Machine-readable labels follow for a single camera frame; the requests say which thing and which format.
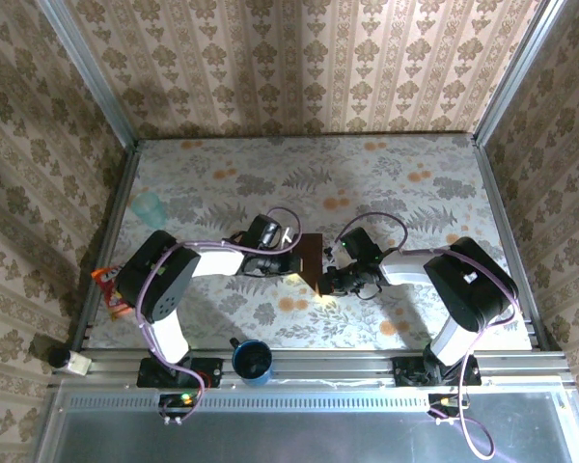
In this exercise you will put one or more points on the translucent teal plastic cup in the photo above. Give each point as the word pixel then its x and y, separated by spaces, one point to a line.
pixel 147 207

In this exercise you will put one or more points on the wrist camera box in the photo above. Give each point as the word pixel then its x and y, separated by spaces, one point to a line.
pixel 263 230
pixel 359 243

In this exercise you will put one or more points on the grey metal tray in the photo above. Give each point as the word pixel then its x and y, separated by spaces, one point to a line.
pixel 294 434

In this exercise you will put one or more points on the aluminium frame post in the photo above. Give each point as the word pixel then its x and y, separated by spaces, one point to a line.
pixel 96 82
pixel 513 72

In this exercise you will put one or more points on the white and black cylinder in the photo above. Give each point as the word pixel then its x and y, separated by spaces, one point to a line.
pixel 74 362

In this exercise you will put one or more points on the floral patterned table cover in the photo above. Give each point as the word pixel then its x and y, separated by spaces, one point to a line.
pixel 270 169

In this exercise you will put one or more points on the long aluminium base rail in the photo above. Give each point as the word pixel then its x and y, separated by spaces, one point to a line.
pixel 328 364

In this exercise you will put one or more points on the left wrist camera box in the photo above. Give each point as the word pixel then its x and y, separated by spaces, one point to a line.
pixel 263 230

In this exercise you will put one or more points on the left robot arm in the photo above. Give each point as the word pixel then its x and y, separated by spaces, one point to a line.
pixel 157 280

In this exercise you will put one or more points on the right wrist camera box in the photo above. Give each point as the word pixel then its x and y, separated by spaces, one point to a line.
pixel 359 243

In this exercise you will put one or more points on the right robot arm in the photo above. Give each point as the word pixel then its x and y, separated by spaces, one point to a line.
pixel 473 289

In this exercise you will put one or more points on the blue mug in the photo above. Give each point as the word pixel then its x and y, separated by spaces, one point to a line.
pixel 253 362

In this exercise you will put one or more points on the aluminium side rail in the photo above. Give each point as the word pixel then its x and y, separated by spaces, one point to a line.
pixel 105 241
pixel 508 241

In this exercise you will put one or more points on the small connector board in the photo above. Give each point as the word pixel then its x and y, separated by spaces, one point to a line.
pixel 446 402
pixel 176 402

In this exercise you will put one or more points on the red orange snack packet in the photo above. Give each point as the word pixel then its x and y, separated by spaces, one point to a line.
pixel 106 289

